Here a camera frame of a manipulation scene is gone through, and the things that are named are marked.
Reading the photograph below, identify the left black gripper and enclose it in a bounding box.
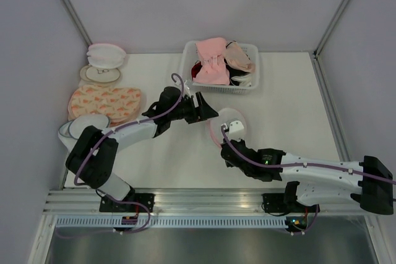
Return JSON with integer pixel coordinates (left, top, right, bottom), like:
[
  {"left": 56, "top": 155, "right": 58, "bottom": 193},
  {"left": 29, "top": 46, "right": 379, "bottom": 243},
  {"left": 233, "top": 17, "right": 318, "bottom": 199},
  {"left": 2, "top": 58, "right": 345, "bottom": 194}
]
[{"left": 169, "top": 92, "right": 218, "bottom": 125}]

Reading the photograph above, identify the white mesh laundry bag pink zipper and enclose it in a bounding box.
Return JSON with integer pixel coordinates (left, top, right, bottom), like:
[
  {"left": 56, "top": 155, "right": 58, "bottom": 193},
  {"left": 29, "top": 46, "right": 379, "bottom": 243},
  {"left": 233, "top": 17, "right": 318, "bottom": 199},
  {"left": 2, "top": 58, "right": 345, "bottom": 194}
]
[{"left": 206, "top": 108, "right": 247, "bottom": 148}]

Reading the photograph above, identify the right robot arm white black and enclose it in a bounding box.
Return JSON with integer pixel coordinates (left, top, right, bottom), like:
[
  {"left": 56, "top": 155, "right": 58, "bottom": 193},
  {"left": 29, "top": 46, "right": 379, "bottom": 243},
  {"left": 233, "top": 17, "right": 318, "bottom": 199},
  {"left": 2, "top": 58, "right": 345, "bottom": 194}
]
[{"left": 220, "top": 140, "right": 395, "bottom": 215}]

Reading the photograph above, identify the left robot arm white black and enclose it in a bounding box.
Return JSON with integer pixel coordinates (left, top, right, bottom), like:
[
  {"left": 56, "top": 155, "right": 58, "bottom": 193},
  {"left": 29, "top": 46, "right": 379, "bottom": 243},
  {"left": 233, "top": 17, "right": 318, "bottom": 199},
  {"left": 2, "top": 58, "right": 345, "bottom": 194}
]
[{"left": 66, "top": 87, "right": 218, "bottom": 213}]

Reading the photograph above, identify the pink bra in basket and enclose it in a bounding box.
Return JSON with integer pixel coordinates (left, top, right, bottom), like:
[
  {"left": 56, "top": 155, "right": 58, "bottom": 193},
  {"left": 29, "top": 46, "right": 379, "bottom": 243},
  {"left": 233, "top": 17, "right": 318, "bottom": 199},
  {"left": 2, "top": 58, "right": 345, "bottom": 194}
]
[{"left": 196, "top": 37, "right": 230, "bottom": 85}]

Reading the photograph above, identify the dark red black bra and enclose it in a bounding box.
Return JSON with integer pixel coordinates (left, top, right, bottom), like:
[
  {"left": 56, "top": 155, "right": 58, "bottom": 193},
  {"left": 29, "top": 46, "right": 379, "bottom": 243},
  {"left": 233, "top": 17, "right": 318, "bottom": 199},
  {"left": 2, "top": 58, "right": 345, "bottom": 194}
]
[{"left": 191, "top": 61, "right": 202, "bottom": 83}]

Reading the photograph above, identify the white bra in basket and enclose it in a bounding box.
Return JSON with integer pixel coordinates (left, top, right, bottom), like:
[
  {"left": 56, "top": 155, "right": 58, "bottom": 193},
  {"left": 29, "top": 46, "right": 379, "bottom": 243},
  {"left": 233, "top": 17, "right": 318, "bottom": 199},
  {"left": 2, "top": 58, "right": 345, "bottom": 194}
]
[{"left": 230, "top": 73, "right": 252, "bottom": 87}]

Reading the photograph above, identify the beige bra in basket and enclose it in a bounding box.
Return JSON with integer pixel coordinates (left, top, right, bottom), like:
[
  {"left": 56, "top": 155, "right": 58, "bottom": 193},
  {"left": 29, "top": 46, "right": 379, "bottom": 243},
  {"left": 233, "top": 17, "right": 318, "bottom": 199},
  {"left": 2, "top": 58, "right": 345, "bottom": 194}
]
[{"left": 223, "top": 41, "right": 256, "bottom": 73}]

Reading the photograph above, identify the carrot print laundry bag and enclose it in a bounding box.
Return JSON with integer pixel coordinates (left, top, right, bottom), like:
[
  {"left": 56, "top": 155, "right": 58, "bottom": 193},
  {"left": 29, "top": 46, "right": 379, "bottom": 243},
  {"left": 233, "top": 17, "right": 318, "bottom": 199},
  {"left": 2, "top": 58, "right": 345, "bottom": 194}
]
[{"left": 67, "top": 85, "right": 142, "bottom": 123}]

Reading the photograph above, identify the grey-trimmed white mesh laundry bag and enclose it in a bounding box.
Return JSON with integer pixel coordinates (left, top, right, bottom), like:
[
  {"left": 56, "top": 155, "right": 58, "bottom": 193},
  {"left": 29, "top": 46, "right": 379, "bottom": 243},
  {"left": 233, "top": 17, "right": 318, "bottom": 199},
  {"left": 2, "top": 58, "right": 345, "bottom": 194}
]
[{"left": 58, "top": 114, "right": 111, "bottom": 152}]

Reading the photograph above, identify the white plastic perforated basket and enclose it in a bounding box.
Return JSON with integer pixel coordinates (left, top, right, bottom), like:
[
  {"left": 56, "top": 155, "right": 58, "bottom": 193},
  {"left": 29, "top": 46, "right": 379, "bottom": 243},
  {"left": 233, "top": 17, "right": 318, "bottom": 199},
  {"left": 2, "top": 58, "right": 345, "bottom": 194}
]
[{"left": 179, "top": 38, "right": 260, "bottom": 95}]

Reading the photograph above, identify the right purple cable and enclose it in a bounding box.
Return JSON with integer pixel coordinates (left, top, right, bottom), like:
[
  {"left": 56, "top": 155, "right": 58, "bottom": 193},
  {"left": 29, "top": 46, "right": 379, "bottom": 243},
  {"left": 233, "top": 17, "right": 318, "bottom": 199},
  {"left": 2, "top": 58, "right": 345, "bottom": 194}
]
[{"left": 221, "top": 124, "right": 396, "bottom": 237}]

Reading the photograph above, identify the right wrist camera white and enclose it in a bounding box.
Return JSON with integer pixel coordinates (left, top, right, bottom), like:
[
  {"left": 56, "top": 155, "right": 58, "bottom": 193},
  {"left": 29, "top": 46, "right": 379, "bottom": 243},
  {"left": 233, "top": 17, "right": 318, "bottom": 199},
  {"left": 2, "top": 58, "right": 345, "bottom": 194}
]
[{"left": 221, "top": 119, "right": 246, "bottom": 141}]

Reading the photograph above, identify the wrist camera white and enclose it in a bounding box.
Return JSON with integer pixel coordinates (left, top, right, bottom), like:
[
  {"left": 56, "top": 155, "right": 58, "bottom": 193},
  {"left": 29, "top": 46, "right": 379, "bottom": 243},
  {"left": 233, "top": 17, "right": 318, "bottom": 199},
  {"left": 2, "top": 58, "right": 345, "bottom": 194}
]
[
  {"left": 183, "top": 79, "right": 194, "bottom": 97},
  {"left": 221, "top": 119, "right": 246, "bottom": 141}
]

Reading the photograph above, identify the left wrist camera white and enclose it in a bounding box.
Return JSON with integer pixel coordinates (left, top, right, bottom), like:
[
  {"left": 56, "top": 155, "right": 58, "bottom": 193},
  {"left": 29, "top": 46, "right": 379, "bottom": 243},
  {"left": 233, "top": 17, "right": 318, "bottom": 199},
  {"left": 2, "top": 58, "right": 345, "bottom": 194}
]
[{"left": 183, "top": 79, "right": 194, "bottom": 97}]

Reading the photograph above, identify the white slotted cable duct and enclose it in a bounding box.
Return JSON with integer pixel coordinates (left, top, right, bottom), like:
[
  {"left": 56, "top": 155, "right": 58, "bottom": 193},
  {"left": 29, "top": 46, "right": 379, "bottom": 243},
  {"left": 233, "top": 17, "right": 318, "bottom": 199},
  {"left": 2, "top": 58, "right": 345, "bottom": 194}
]
[{"left": 56, "top": 215, "right": 287, "bottom": 229}]

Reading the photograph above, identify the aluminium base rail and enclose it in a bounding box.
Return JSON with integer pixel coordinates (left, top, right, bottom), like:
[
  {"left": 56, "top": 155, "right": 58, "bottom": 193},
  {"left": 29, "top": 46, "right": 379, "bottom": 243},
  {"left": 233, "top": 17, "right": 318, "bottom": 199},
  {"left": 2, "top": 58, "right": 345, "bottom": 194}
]
[{"left": 43, "top": 188, "right": 380, "bottom": 215}]

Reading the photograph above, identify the right aluminium frame post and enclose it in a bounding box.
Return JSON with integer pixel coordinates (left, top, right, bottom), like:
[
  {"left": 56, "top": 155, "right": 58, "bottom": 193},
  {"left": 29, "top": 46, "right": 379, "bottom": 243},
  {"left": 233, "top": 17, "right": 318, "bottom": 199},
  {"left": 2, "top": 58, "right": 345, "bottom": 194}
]
[{"left": 312, "top": 0, "right": 352, "bottom": 59}]

